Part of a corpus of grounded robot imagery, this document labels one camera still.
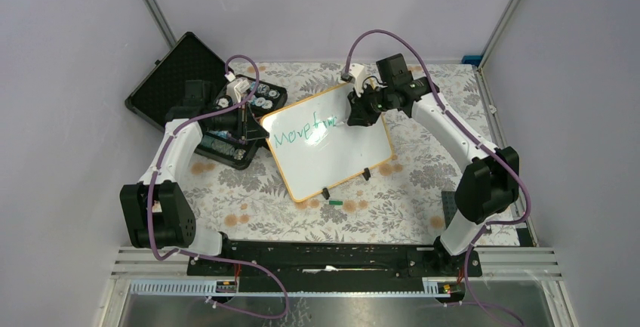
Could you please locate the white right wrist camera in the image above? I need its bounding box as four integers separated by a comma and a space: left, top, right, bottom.
340, 63, 366, 97

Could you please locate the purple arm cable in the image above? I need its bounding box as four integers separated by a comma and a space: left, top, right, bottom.
340, 29, 533, 327
146, 54, 292, 322

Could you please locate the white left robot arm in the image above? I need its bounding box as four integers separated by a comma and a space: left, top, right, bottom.
119, 73, 269, 275

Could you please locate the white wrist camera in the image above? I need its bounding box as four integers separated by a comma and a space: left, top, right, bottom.
340, 63, 366, 97
225, 71, 251, 103

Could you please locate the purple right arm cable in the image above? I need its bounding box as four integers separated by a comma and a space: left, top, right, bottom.
340, 29, 533, 327

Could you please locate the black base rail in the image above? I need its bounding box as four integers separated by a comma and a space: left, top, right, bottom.
187, 240, 482, 293

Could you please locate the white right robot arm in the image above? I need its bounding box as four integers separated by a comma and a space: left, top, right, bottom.
340, 54, 519, 276

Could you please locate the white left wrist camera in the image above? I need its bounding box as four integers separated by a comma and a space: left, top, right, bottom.
225, 71, 251, 103

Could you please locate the yellow framed whiteboard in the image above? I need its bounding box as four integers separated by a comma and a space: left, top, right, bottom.
260, 83, 393, 202

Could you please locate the white slotted cable duct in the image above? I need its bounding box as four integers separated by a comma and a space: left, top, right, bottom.
128, 277, 451, 298

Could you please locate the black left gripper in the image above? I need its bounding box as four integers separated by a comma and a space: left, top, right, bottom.
208, 99, 269, 140

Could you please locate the black whiteboard foot clip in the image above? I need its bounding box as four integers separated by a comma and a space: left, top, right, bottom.
322, 187, 331, 200
362, 168, 371, 181

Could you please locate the black poker chip case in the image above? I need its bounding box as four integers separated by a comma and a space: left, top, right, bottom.
125, 32, 288, 170

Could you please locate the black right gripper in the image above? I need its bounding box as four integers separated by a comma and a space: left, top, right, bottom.
348, 82, 394, 128

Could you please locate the floral table mat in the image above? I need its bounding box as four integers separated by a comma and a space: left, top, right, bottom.
179, 63, 492, 245

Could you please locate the grey lego baseplate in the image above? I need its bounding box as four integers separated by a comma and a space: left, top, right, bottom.
441, 190, 457, 227

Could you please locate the blue corner bracket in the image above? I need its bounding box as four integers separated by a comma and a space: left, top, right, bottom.
460, 55, 483, 67

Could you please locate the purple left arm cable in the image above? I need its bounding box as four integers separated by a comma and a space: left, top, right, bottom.
146, 54, 292, 322

